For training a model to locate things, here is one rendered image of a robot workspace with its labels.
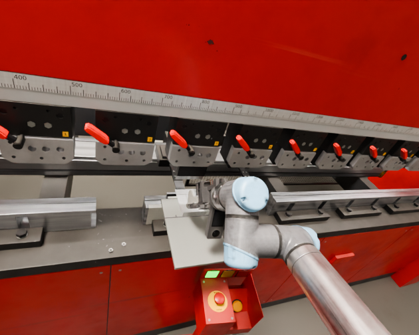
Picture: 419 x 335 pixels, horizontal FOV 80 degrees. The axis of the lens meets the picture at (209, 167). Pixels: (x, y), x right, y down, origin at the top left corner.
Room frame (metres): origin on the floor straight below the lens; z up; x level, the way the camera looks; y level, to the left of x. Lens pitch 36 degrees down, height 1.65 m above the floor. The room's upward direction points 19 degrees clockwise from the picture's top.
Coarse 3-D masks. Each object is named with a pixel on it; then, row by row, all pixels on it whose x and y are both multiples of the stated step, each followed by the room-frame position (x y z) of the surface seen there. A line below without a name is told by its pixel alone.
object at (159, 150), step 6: (156, 144) 0.89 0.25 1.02; (156, 150) 0.86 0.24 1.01; (162, 150) 0.84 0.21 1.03; (156, 156) 0.85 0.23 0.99; (162, 156) 0.81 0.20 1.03; (162, 162) 0.80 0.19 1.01; (168, 162) 0.81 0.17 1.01; (174, 168) 0.79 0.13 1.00; (174, 174) 0.76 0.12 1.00; (174, 180) 0.73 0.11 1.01; (180, 180) 0.74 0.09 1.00; (180, 186) 0.70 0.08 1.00
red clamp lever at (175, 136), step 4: (172, 132) 0.55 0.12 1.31; (176, 132) 0.56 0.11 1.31; (172, 136) 0.54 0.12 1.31; (176, 136) 0.55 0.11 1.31; (180, 136) 0.57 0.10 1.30; (176, 140) 0.55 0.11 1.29; (180, 140) 0.56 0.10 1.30; (184, 140) 0.57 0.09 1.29; (180, 144) 0.56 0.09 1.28; (184, 144) 0.56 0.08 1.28; (188, 144) 0.61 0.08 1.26; (188, 148) 0.58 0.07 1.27; (192, 148) 0.59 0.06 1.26; (188, 152) 0.57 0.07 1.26; (192, 152) 0.57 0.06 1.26
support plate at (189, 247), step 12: (168, 204) 0.60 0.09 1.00; (168, 216) 0.55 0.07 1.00; (180, 216) 0.57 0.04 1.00; (204, 216) 0.60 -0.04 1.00; (168, 228) 0.51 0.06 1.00; (180, 228) 0.52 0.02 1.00; (192, 228) 0.54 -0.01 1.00; (204, 228) 0.55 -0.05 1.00; (180, 240) 0.48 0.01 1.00; (192, 240) 0.49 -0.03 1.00; (204, 240) 0.51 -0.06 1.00; (216, 240) 0.52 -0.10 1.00; (180, 252) 0.44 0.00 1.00; (192, 252) 0.45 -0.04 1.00; (204, 252) 0.47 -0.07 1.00; (216, 252) 0.48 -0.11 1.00; (180, 264) 0.40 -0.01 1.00; (192, 264) 0.41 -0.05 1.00; (204, 264) 0.43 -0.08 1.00
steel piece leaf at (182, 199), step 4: (180, 196) 0.66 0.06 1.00; (184, 196) 0.66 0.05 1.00; (180, 200) 0.64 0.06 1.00; (184, 200) 0.64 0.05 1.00; (180, 204) 0.62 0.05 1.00; (184, 204) 0.63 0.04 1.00; (180, 208) 0.60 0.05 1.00; (184, 208) 0.61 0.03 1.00; (184, 212) 0.57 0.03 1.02; (188, 212) 0.58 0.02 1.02; (192, 212) 0.58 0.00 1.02; (196, 212) 0.59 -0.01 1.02; (200, 212) 0.60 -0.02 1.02; (204, 212) 0.61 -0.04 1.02; (184, 216) 0.57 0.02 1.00; (188, 216) 0.58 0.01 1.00
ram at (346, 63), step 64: (0, 0) 0.42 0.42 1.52; (64, 0) 0.47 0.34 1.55; (128, 0) 0.52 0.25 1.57; (192, 0) 0.58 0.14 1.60; (256, 0) 0.64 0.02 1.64; (320, 0) 0.72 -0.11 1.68; (384, 0) 0.81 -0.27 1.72; (0, 64) 0.41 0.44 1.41; (64, 64) 0.46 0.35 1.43; (128, 64) 0.52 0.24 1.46; (192, 64) 0.59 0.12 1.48; (256, 64) 0.67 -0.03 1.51; (320, 64) 0.77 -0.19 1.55; (384, 64) 0.88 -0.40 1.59; (320, 128) 0.83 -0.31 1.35
